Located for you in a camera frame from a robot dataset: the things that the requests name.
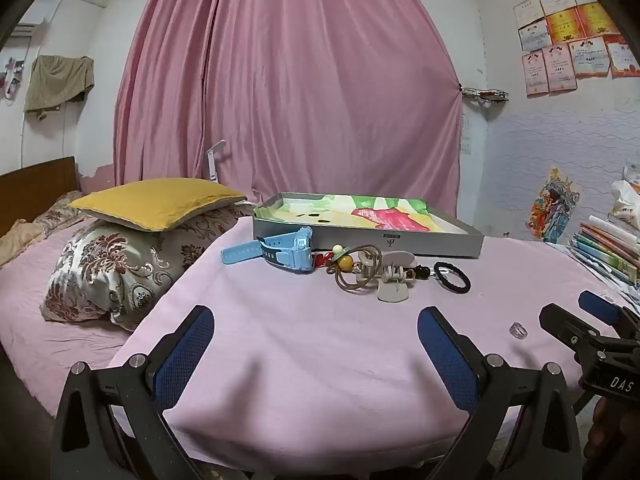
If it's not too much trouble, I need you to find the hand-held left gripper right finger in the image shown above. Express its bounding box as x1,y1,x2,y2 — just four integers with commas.
417,306,583,480

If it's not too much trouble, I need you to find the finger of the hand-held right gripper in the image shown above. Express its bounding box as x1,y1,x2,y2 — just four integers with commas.
578,290,640,342
539,302,617,362

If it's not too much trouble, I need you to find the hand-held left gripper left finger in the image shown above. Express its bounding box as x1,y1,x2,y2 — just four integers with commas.
50,305,216,480

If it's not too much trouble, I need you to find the black hair tie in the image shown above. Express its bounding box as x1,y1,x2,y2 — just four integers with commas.
433,261,472,293

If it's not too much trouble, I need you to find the grey hair claw clip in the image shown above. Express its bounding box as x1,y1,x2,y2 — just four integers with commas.
357,251,417,303

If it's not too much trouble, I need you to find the brown cord beaded hair tie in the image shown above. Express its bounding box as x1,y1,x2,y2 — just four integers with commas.
327,244,382,293

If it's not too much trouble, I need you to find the blue smartwatch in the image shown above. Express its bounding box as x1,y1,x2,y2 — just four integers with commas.
220,226,316,273

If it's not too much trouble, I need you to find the grey tray with painted lining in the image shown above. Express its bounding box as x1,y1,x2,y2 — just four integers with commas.
252,192,485,261

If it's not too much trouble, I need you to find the stack of books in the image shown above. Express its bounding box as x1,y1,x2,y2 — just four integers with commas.
567,215,640,288

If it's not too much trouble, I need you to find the floral satin pillow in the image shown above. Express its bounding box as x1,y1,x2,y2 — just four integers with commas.
40,204,257,332

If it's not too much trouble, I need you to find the white plastic bag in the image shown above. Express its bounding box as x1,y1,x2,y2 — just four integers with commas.
607,160,640,226

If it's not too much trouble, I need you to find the pink table cloth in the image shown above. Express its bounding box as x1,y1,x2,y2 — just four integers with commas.
107,215,640,473

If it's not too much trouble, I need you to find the yellow pillow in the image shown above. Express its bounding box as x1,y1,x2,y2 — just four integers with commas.
67,178,248,233

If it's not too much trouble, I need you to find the pink bed sheet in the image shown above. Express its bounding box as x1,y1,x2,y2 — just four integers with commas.
0,217,151,418

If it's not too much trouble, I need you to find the white folding lamp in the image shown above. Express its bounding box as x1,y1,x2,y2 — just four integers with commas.
206,140,227,183

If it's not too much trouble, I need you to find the beige blanket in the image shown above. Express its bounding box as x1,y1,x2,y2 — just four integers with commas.
0,191,86,267

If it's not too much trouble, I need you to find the wooden headboard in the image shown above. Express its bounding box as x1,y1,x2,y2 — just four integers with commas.
0,156,83,238

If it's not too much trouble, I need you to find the pink curtain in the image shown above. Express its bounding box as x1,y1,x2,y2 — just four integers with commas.
112,0,463,221

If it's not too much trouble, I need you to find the olive green towel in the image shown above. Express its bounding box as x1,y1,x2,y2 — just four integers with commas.
23,55,96,121

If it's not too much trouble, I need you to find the white air conditioner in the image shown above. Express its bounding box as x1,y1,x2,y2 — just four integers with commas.
10,22,48,39

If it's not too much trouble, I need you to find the wire wall shelf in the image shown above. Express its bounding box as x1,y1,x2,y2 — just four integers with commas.
461,87,510,104

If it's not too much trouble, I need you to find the group of wall certificates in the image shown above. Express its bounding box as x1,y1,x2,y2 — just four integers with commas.
514,0,640,98

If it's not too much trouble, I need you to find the wall hook rack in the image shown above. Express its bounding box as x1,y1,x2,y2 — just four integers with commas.
0,57,26,102

